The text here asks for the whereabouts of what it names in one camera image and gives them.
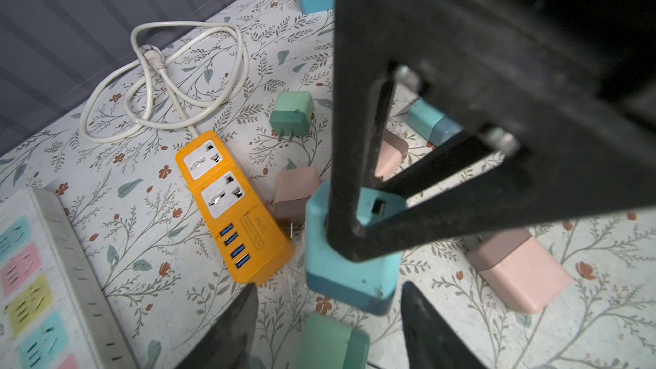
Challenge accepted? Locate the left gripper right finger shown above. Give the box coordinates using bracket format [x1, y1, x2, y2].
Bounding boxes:
[401, 281, 485, 369]

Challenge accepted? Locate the teal plug adapter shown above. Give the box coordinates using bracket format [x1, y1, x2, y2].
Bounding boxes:
[407, 98, 462, 146]
[304, 181, 408, 317]

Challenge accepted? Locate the floral table mat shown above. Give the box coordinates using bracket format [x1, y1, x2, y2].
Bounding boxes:
[1, 0, 655, 368]

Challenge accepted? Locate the green plug adapter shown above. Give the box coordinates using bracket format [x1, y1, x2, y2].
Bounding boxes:
[295, 314, 371, 369]
[269, 91, 314, 138]

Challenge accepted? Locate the pink plug adapter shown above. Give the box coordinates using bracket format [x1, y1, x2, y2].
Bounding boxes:
[463, 227, 572, 315]
[375, 130, 408, 181]

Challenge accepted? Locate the teal plug adapter front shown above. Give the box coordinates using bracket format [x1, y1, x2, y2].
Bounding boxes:
[304, 181, 408, 317]

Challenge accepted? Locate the pink plug beside orange strip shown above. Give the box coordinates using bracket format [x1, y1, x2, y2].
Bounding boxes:
[273, 167, 320, 238]

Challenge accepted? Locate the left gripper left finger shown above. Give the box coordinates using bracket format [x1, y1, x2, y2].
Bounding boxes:
[177, 284, 258, 368]

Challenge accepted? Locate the orange power strip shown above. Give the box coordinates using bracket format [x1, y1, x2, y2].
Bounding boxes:
[176, 131, 295, 286]

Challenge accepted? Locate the orange strip white cable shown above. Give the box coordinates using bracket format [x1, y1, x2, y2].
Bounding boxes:
[78, 19, 250, 145]

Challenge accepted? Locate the teal plug adapter right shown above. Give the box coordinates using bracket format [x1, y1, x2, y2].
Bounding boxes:
[407, 98, 462, 146]

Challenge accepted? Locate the pink plug adapter middle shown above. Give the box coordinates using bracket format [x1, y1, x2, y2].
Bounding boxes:
[375, 130, 408, 181]

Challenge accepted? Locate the white multicolour power strip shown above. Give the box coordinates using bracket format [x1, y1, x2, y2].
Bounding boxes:
[1, 187, 136, 368]

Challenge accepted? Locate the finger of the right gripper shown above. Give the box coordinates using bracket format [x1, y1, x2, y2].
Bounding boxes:
[326, 0, 655, 261]

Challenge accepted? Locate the pink plug adapter front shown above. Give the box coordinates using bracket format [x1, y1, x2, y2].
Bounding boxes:
[463, 227, 572, 315]

